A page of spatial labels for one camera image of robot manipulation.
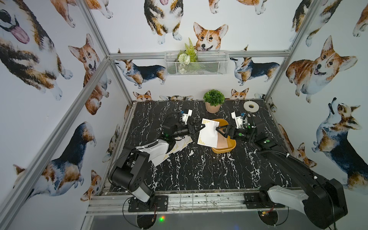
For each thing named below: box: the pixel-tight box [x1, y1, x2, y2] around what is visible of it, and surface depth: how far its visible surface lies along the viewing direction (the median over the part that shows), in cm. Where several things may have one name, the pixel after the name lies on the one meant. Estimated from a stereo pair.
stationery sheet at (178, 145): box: [166, 139, 188, 155], surface depth 95 cm
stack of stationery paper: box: [216, 129, 229, 149], surface depth 94 cm
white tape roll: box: [243, 101, 260, 113], surface depth 120 cm
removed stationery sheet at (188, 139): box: [183, 135, 194, 145], surface depth 97 cm
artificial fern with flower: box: [176, 37, 199, 75], surface depth 84 cm
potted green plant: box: [203, 89, 226, 114], surface depth 103 cm
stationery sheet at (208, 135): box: [196, 118, 220, 149], surface depth 79 cm
